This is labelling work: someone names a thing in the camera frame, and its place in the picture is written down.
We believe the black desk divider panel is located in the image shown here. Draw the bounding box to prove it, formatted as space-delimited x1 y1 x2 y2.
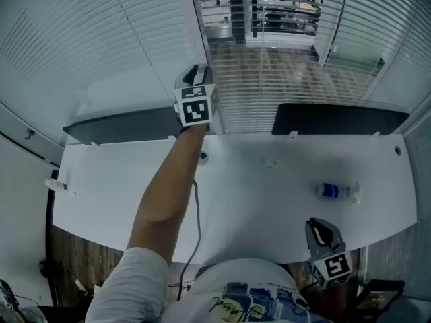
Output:
62 106 185 145
271 102 410 137

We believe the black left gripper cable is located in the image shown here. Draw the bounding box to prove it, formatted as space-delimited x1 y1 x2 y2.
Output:
167 179 203 303

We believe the small white bottle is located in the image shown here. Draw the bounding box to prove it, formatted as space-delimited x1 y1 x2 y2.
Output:
44 178 69 192

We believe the person's left forearm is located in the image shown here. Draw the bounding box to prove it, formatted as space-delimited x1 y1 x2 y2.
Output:
126 124 208 265

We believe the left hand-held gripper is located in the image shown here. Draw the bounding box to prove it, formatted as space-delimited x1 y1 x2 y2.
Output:
173 63 220 128

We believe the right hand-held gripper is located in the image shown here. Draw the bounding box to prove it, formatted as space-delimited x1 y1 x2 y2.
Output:
304 217 354 289

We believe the blue label spray bottle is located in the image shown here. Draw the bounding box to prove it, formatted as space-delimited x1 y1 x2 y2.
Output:
314 180 363 205

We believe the black tablet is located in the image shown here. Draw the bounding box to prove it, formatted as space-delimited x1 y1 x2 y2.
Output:
353 279 405 313

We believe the person's white printed t-shirt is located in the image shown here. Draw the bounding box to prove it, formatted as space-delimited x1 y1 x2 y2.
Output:
85 246 338 323

